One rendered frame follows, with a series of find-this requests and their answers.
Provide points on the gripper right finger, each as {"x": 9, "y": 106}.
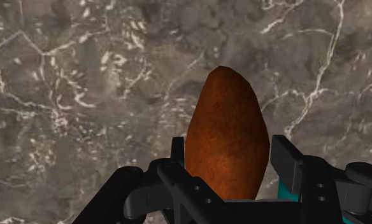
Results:
{"x": 316, "y": 180}

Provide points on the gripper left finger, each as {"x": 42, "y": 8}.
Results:
{"x": 173, "y": 183}

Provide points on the brown egg-shaped potato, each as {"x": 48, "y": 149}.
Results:
{"x": 227, "y": 136}

